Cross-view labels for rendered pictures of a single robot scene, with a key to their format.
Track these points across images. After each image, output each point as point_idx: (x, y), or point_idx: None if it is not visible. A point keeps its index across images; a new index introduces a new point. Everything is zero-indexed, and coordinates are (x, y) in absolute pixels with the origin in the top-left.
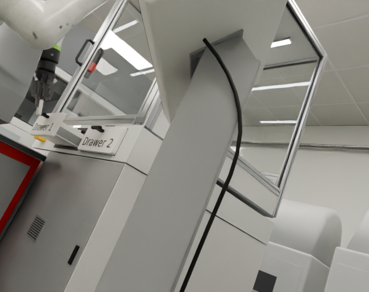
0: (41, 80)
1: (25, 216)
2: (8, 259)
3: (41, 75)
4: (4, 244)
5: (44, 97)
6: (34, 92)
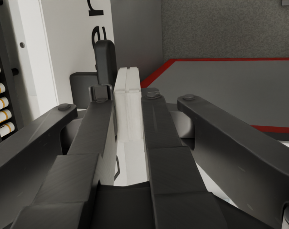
0: (186, 164)
1: (120, 51)
2: (141, 17)
3: (216, 208)
4: (140, 63)
5: (104, 105)
6: (200, 103)
